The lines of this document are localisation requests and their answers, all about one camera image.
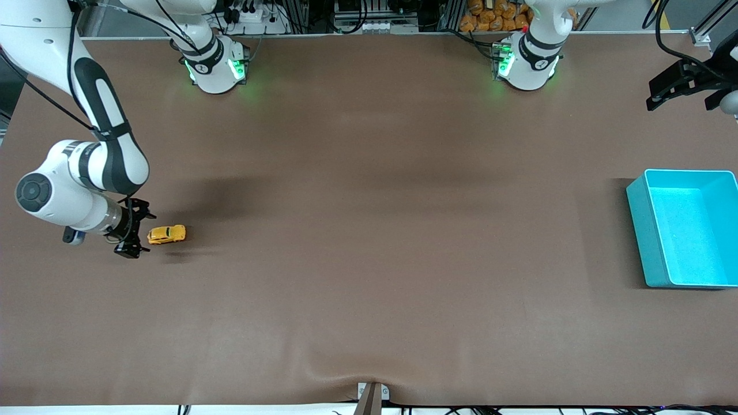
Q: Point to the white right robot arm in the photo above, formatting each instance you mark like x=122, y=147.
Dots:
x=109, y=115

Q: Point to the turquoise plastic bin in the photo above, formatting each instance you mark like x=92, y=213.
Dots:
x=686, y=242

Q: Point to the yellow beetle toy car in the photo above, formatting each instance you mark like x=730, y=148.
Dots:
x=167, y=234

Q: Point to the metal clamp bracket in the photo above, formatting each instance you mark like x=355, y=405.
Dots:
x=372, y=400

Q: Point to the aluminium frame profile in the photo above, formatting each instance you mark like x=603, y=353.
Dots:
x=700, y=37

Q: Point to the aluminium frame post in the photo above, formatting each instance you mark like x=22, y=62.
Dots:
x=297, y=14

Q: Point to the white power strip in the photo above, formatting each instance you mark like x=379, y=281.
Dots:
x=259, y=23

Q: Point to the white terminal equipment box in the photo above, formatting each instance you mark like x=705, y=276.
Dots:
x=375, y=26

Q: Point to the brown table mat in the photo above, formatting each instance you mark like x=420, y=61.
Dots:
x=369, y=230

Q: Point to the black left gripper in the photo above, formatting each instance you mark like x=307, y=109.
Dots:
x=687, y=79

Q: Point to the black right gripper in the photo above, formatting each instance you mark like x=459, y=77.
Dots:
x=128, y=225

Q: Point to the pile of orange packets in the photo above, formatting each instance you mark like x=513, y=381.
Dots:
x=490, y=20

